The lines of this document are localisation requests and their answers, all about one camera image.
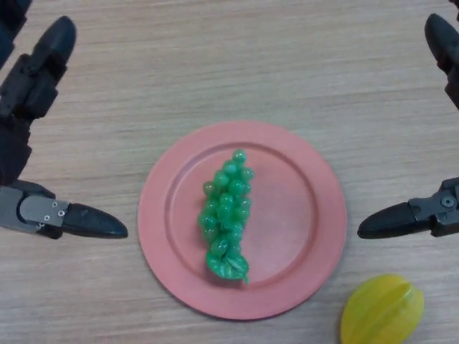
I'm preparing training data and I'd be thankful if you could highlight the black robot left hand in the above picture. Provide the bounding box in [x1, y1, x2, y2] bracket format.
[0, 0, 129, 240]

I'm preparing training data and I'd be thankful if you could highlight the yellow starfruit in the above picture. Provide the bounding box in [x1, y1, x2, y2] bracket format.
[339, 274, 426, 344]

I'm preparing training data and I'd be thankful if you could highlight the pink round plate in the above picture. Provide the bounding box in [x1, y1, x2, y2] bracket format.
[137, 120, 348, 321]

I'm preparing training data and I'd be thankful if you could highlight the green grapes bunch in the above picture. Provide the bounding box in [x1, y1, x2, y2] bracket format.
[198, 149, 255, 286]

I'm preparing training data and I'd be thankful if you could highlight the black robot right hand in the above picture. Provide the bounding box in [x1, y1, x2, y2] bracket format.
[357, 0, 459, 240]

